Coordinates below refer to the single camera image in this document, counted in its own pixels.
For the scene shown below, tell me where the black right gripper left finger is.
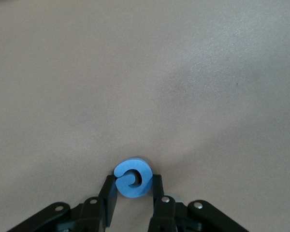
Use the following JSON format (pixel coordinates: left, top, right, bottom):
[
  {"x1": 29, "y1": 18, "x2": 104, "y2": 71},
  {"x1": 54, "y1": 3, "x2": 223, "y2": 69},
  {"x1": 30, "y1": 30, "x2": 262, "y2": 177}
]
[{"x1": 79, "y1": 174, "x2": 118, "y2": 232}]

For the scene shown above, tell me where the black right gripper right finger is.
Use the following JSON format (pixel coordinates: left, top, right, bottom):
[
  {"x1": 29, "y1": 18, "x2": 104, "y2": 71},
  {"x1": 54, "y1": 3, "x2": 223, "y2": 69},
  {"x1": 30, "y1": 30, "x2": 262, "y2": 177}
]
[{"x1": 148, "y1": 173, "x2": 177, "y2": 232}]

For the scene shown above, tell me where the blue foam letter G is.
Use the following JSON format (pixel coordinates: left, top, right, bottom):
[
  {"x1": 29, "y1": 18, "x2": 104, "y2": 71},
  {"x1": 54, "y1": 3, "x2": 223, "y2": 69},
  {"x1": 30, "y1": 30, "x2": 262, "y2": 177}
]
[{"x1": 113, "y1": 158, "x2": 153, "y2": 199}]

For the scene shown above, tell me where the brown table cover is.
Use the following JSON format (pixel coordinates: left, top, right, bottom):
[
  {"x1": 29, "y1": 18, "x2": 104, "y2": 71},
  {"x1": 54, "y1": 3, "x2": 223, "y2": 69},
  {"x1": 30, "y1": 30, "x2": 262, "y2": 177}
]
[{"x1": 0, "y1": 0, "x2": 290, "y2": 232}]

